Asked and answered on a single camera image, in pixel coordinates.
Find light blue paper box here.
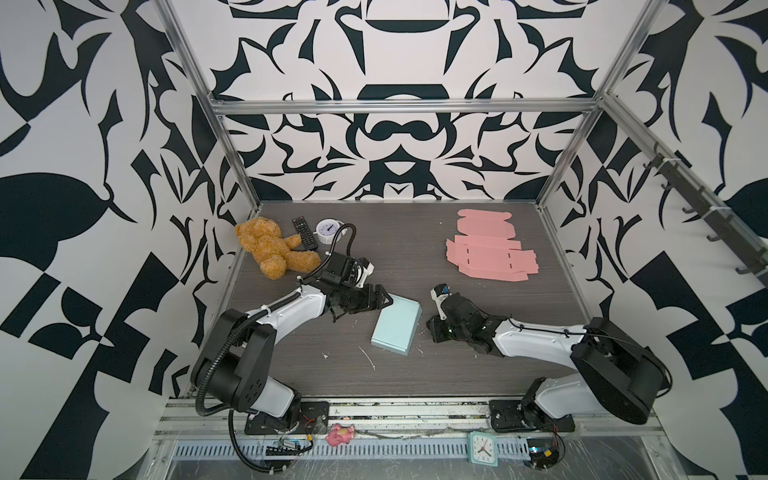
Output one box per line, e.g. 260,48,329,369
371,295,422,356

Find pink paper boxes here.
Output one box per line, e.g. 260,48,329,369
446,209,539,282

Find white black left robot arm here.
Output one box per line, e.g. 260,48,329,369
190,250,394,475

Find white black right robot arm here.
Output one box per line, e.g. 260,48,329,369
427,284,673,433

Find black remote control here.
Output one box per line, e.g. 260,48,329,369
292,216,318,251

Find white round alarm clock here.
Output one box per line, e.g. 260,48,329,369
314,219,346,245

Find brown teddy bear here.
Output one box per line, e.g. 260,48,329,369
234,217,321,280

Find green square clock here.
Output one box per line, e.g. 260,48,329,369
467,431,498,467

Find pink small toy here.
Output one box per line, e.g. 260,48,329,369
325,424,356,447

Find small electronics board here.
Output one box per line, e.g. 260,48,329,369
525,435,565,470

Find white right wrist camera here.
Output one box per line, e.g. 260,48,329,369
430,284,451,320

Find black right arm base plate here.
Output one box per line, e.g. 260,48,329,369
488,400,576,433

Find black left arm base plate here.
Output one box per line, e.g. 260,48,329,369
244,400,330,436

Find white slotted cable duct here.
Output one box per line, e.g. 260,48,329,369
172,437,530,461

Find black wall hook rail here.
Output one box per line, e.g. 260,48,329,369
644,141,767,288

